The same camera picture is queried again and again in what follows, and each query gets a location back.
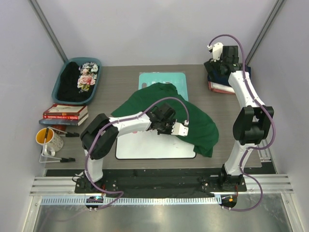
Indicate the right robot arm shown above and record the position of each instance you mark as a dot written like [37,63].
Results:
[253,122]

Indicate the slotted cable duct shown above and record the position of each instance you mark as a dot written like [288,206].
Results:
[97,201]

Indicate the white dry-erase board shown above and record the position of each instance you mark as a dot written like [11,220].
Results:
[148,145]

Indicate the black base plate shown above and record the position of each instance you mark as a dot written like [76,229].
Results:
[129,179]

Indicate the red middle book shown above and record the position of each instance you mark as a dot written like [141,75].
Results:
[69,117]

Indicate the orange interior mug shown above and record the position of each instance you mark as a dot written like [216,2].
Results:
[50,141]

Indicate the aluminium frame rail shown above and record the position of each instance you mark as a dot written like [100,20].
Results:
[270,183]

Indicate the folded white t-shirt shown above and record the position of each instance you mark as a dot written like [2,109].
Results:
[222,86]

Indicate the green t-shirt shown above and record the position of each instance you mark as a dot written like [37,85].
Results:
[203,132]

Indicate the folded navy t-shirt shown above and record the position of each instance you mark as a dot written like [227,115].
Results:
[214,76]

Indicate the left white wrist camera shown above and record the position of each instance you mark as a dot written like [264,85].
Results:
[180,129]

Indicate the red book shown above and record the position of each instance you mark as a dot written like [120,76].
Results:
[64,110]
[69,117]

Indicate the teal folding board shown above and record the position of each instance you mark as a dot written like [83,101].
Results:
[178,79]

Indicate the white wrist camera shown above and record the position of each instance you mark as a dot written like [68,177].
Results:
[180,129]
[216,51]

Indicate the teal plastic basket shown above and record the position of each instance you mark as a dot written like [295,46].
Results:
[79,61]

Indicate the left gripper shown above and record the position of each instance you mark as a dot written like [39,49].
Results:
[166,126]

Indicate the red top book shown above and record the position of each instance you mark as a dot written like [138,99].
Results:
[64,110]

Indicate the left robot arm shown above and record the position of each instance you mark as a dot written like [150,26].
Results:
[100,135]

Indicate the black floral t-shirt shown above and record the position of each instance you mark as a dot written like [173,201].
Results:
[77,82]

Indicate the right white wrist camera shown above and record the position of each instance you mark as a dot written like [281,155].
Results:
[216,51]

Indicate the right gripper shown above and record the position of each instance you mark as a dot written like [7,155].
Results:
[215,66]

